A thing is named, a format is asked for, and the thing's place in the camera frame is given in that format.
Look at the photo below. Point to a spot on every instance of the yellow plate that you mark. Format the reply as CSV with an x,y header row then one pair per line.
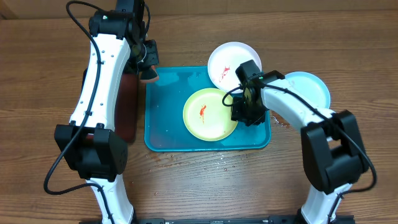
x,y
206,117

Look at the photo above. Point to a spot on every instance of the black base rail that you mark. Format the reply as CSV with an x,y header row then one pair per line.
x,y
217,220

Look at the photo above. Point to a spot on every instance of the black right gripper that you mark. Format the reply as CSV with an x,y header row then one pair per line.
x,y
239,115

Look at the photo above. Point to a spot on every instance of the green red sponge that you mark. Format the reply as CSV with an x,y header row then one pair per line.
x,y
150,75

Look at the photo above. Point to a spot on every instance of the light blue plate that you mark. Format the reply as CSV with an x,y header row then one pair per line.
x,y
311,87

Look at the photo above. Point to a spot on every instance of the pink white plate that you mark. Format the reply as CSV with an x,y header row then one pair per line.
x,y
224,61

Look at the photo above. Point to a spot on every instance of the teal plastic tray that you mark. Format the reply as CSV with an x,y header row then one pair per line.
x,y
164,127

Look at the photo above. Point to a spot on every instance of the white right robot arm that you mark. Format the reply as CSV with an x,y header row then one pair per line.
x,y
333,153

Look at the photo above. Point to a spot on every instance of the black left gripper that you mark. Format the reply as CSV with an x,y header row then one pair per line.
x,y
153,58

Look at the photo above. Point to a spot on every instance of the dark red tray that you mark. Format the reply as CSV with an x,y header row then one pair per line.
x,y
125,110

